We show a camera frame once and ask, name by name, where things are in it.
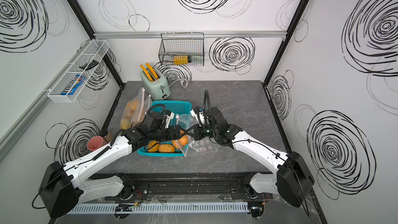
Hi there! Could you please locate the pink cup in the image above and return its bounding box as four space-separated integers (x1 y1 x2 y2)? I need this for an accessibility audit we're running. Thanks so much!
87 136 107 151

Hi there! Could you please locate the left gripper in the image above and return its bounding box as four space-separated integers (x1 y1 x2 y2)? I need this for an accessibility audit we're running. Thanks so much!
150 124 187 142

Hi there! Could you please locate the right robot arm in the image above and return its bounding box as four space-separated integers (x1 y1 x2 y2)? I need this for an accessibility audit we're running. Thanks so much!
190 107 315 207

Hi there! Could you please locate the white toaster cable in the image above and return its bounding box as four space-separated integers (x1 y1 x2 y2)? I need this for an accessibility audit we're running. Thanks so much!
168 78 189 88

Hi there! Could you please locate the black remote control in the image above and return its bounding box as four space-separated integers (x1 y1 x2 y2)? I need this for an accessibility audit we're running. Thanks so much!
79 60 99 71

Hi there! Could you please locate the teal plastic basket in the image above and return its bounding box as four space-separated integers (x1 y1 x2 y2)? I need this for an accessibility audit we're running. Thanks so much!
137 100 192 157

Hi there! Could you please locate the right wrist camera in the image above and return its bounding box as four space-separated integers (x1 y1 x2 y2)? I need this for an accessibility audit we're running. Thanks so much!
190 107 205 126

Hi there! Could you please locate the black wire wall basket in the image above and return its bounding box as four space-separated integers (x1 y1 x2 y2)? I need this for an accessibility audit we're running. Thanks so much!
158 36 205 66

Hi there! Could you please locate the blue candy packet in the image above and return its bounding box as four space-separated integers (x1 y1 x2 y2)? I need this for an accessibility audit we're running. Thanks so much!
61 75 86 95

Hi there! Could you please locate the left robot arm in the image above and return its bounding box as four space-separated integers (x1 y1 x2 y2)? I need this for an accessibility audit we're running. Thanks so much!
38 112 191 218

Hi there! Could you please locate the white slotted cable duct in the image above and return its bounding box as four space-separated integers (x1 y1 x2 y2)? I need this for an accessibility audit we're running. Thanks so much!
69 202 249 214

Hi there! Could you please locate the reddish potato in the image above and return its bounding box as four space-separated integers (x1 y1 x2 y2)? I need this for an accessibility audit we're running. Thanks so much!
172 135 189 149

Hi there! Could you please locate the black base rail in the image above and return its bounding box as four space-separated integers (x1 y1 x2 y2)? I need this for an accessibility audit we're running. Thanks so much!
90 173 312 200

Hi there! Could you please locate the clear zipper bag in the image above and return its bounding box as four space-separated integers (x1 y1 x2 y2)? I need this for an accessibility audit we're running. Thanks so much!
120 88 146 130

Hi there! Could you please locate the white wire wall shelf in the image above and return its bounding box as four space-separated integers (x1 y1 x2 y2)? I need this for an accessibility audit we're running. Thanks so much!
47 39 109 103

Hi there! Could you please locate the left toast slice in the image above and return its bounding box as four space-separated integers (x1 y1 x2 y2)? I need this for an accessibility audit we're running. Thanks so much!
140 65 153 82

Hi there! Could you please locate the yellow bottle in basket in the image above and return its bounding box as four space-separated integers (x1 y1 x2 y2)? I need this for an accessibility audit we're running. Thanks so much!
173 55 191 65

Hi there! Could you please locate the right toast slice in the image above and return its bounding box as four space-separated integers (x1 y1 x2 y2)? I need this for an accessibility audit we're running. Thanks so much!
146 63 159 80

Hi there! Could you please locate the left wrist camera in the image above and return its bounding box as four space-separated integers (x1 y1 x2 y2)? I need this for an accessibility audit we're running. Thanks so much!
164 110 175 129

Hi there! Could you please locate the aluminium wall rail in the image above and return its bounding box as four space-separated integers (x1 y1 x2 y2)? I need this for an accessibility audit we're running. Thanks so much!
94 30 287 39

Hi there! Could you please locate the brown jar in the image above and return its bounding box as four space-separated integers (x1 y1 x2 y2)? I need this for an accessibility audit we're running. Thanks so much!
100 129 113 143

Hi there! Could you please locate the mint green toaster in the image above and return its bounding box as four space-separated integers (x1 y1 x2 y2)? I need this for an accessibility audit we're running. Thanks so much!
140 67 171 100

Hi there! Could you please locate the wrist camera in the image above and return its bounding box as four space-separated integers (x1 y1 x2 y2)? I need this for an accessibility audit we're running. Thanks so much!
190 107 205 126
164 110 175 129

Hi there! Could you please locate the toast slice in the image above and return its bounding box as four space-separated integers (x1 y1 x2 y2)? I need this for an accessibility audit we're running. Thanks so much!
140 65 153 82
146 63 159 80

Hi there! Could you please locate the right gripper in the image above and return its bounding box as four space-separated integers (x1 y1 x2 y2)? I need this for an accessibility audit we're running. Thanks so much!
186 122 220 140

